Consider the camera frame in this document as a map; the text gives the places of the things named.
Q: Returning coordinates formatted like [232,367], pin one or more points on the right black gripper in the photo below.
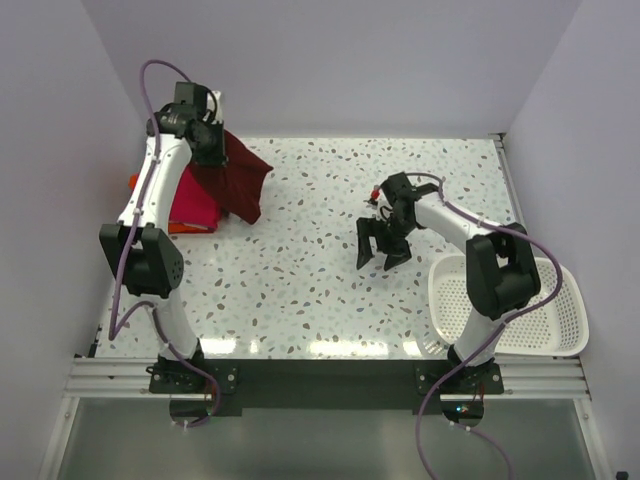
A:
[370,227]

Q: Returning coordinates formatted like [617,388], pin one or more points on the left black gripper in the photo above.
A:
[217,157]

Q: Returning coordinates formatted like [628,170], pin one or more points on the dark red t-shirt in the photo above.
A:
[237,186]

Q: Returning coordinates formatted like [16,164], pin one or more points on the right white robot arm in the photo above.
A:
[501,272]

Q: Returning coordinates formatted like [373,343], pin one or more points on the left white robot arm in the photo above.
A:
[186,134]

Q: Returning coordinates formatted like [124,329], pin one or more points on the folded pink t-shirt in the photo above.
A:
[192,205]

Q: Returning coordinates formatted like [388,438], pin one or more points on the folded orange t-shirt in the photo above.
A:
[175,228]

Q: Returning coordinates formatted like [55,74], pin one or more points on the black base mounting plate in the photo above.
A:
[229,387]

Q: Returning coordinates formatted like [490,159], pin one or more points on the white perforated plastic basket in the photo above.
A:
[558,329]

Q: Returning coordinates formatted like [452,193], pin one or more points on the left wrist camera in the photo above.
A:
[214,106]

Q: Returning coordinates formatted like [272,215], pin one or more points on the aluminium extrusion rail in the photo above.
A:
[523,378]

